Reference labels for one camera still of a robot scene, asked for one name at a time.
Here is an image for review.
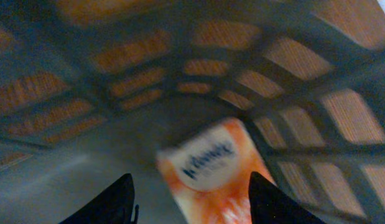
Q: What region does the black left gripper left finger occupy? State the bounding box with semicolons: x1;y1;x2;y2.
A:
60;174;139;224

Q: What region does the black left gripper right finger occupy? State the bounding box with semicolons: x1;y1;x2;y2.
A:
248;172;325;224

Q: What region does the orange tissue pack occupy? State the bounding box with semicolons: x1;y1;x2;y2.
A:
157;118;274;223

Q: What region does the dark grey plastic basket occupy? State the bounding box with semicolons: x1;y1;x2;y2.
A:
0;1;385;223

